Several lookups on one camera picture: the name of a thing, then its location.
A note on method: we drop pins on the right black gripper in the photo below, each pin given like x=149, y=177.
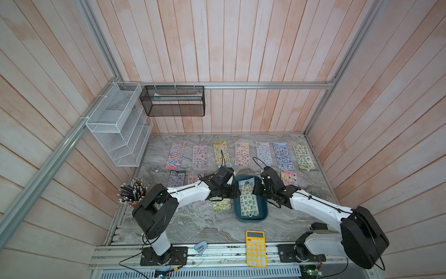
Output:
x=256, y=188

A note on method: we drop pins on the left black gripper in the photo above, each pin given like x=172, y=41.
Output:
x=234, y=192

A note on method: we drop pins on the pink colourful character sticker sheet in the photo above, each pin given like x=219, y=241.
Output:
x=289, y=178

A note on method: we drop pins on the yellow green animal sticker sheet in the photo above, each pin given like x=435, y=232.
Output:
x=222, y=205

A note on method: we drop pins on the pale green animal sticker sheet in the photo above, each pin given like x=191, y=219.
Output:
x=248, y=201

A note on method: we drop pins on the blue penguin sticker sheet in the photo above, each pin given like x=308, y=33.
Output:
x=283, y=156

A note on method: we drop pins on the translucent bubble sticker sheet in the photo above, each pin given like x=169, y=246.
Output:
x=264, y=153

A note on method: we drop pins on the cat sticker sheet pink blue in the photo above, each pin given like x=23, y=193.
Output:
x=175, y=156

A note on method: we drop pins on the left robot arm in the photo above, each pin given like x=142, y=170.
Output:
x=155, y=211

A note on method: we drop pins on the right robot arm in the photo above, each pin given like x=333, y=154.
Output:
x=350, y=233

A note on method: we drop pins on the bottom sticker sheet in tray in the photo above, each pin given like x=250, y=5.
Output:
x=242, y=156

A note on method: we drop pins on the yellow calculator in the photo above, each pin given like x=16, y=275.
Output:
x=256, y=255

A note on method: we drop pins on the blue stapler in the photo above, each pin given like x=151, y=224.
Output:
x=201, y=247

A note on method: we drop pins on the green circuit board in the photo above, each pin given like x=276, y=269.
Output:
x=310, y=272

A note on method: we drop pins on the pencil holder with pencils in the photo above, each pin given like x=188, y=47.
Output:
x=133, y=193

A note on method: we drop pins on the black mesh basket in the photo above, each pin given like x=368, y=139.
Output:
x=175, y=101

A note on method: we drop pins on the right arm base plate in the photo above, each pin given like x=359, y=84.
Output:
x=289, y=253

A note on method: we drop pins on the white vented cable duct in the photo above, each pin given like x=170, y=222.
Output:
x=270, y=272

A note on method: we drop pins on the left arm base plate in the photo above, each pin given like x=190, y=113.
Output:
x=175, y=255

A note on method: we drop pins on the white wire mesh shelf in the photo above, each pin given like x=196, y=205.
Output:
x=120, y=124

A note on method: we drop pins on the aluminium front rail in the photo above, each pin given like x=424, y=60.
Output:
x=215, y=255

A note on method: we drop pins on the aluminium wall rail back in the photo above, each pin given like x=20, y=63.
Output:
x=269, y=85

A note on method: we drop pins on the aluminium wall rail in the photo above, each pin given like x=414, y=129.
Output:
x=33, y=190
x=269, y=85

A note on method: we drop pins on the aluminium wall rail left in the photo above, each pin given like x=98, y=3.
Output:
x=33, y=190

